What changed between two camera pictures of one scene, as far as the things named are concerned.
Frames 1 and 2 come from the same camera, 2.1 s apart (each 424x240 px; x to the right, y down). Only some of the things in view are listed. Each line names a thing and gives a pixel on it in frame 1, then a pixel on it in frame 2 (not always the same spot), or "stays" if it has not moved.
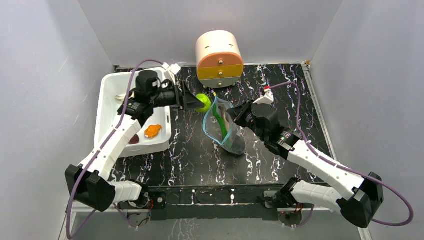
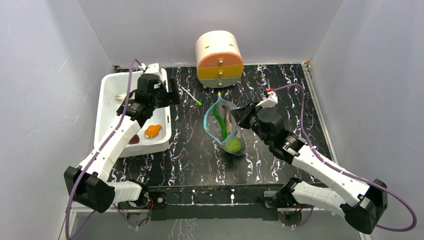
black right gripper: [242, 114] stays
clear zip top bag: [221, 128] stays
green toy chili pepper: [224, 133] stays
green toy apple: [205, 99] -> [233, 145]
